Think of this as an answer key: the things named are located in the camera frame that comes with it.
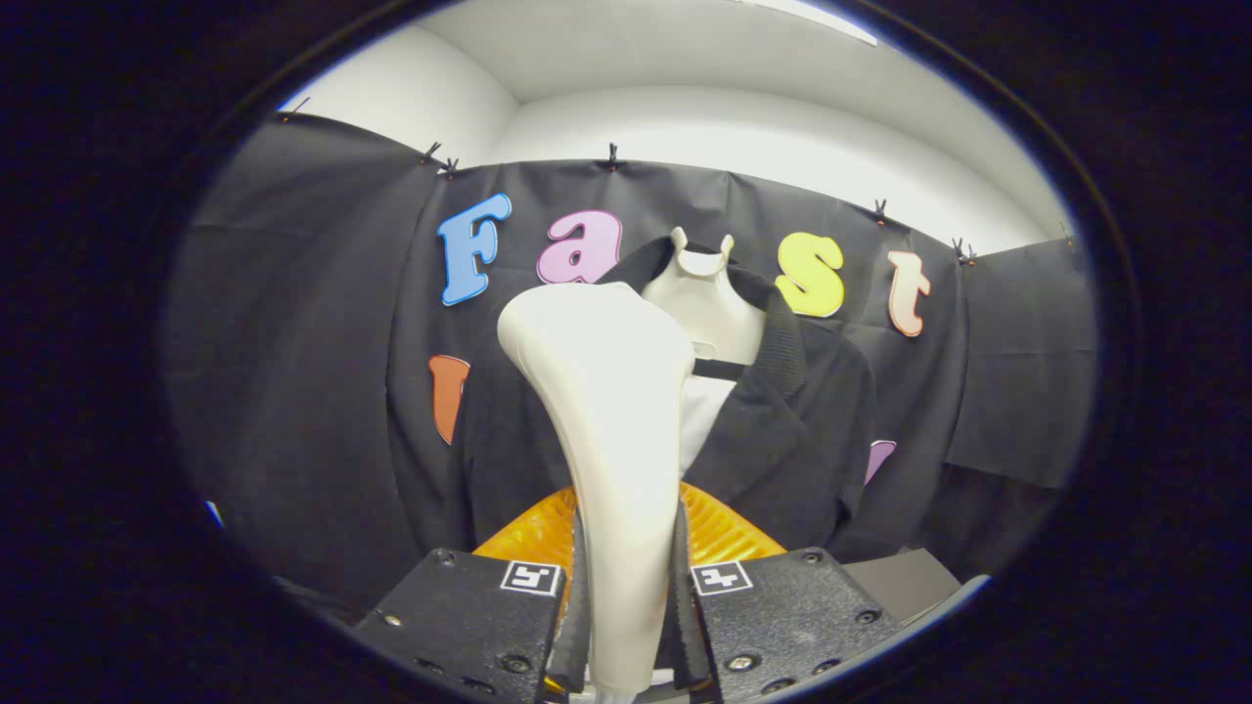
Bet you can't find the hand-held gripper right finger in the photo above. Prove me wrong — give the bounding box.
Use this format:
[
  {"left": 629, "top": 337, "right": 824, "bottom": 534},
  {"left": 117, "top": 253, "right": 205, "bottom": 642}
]
[{"left": 668, "top": 483, "right": 906, "bottom": 697}]

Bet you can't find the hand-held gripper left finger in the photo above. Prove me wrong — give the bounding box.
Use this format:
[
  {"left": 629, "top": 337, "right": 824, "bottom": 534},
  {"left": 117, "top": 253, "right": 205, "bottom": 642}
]
[{"left": 352, "top": 486, "right": 593, "bottom": 703}]

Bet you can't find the black blazer jacket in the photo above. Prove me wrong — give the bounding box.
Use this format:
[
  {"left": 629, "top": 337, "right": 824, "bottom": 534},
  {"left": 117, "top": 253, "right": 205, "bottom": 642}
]
[{"left": 460, "top": 238, "right": 876, "bottom": 563}]

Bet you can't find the white garment steamer head with hose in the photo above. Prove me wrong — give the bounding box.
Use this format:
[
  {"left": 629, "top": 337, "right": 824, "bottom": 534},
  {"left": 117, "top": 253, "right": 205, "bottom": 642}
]
[{"left": 496, "top": 282, "right": 697, "bottom": 697}]

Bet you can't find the cream clothes hanger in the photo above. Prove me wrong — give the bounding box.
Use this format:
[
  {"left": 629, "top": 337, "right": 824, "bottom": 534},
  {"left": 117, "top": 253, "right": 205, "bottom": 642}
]
[{"left": 641, "top": 227, "right": 769, "bottom": 368}]

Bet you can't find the grey cabinet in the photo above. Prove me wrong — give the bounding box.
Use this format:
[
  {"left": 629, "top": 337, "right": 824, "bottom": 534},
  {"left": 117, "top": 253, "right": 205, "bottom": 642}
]
[{"left": 843, "top": 548, "right": 964, "bottom": 622}]

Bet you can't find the black backdrop cloth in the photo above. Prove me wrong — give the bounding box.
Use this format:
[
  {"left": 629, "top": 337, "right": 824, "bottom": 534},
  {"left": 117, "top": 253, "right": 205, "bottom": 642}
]
[{"left": 164, "top": 112, "right": 1098, "bottom": 617}]

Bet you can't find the long ceiling light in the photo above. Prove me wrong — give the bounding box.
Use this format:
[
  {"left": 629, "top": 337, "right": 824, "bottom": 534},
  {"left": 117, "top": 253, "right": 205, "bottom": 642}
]
[{"left": 734, "top": 0, "right": 881, "bottom": 48}]

